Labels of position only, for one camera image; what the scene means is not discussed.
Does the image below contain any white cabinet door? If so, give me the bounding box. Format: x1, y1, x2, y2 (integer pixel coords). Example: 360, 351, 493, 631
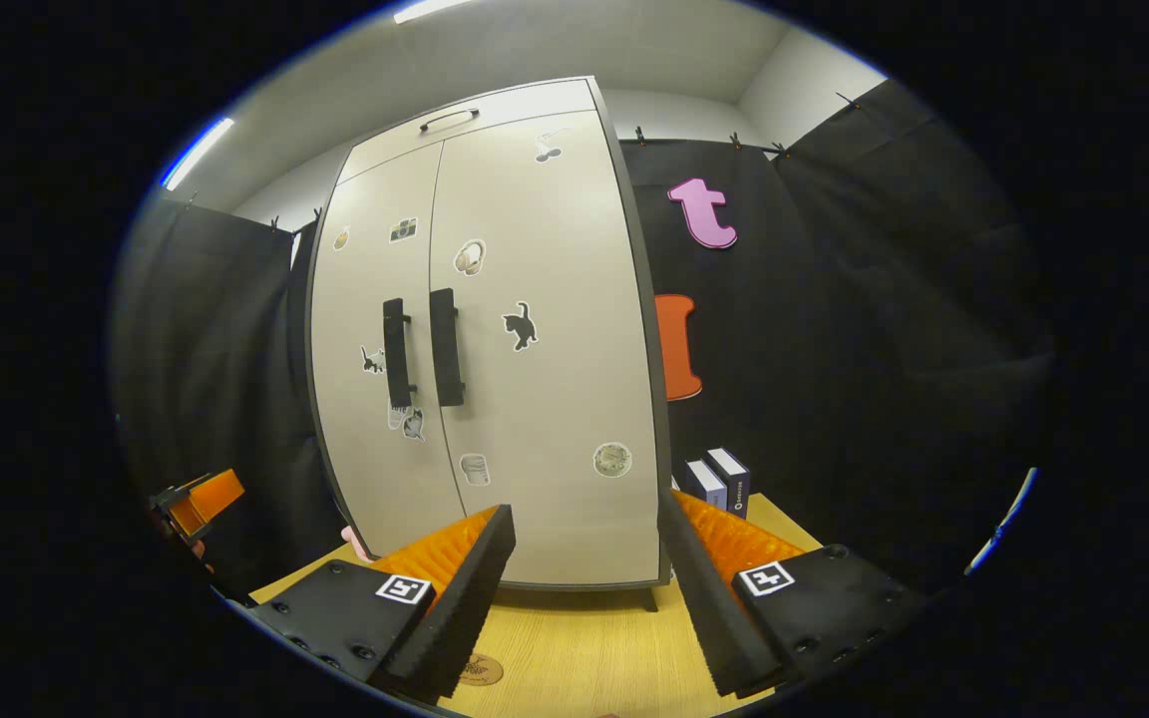
430, 110, 670, 589
310, 143, 466, 559

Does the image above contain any ceiling light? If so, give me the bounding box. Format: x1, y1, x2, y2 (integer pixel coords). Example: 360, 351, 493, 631
393, 0, 476, 24
161, 118, 236, 190

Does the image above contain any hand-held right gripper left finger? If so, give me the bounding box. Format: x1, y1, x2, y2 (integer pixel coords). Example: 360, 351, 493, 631
250, 504, 518, 704

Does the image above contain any round wooden coaster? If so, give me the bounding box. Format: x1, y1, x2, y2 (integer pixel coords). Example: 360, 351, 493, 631
455, 653, 506, 687

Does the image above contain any white cabinet drawer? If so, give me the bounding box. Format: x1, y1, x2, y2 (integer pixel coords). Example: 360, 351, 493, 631
338, 78, 600, 183

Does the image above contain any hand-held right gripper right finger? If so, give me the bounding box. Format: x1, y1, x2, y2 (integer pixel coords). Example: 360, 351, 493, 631
656, 486, 935, 699

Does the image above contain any white cabinet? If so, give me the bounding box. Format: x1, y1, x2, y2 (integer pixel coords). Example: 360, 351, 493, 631
305, 75, 675, 612

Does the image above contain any black backdrop cloth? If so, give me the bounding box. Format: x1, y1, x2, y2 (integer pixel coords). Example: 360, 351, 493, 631
111, 78, 1059, 599

